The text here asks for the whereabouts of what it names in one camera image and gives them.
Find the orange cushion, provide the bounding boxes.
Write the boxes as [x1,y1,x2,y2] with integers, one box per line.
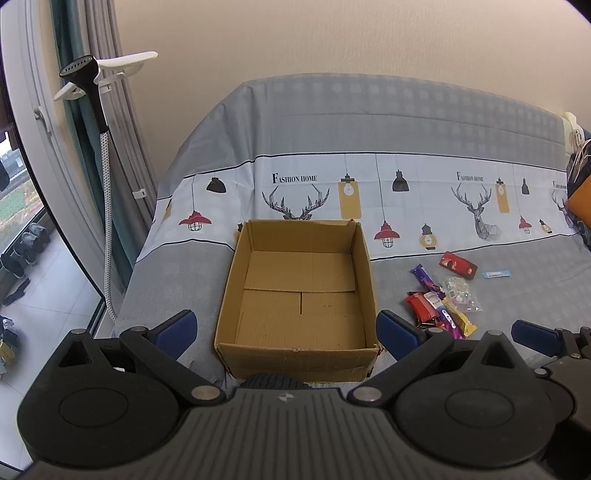
[567,176,591,227]

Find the dark red snack packet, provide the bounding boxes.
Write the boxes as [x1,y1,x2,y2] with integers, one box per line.
[439,251,478,280]

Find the small light blue packet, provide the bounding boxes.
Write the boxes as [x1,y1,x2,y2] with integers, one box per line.
[482,270,512,279]

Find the grey deer-print sofa cover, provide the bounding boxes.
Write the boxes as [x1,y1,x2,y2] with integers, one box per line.
[115,74,590,382]

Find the grey green curtain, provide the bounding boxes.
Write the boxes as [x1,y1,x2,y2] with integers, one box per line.
[49,1,156,287]

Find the purple candy bar wrapper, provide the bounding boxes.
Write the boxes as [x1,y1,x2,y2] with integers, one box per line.
[410,264,446,299]

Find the yellow snack bar wrapper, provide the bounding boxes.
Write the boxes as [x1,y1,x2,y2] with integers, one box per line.
[443,297,478,338]

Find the garment steamer with hose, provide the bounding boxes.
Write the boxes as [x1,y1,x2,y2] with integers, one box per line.
[53,51,158,322]

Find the red chocolate bar wrapper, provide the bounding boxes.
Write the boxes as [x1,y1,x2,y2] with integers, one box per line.
[405,292,440,328]

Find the clear bag of candies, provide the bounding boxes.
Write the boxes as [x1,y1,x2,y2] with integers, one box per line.
[443,276,483,314]

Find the brown cardboard box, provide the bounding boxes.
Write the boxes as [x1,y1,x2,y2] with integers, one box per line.
[214,220,381,383]

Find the shoes on balcony floor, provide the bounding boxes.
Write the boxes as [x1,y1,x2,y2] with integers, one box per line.
[1,222,50,306]

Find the white window frame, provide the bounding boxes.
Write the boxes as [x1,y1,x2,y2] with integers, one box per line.
[1,1,104,293]

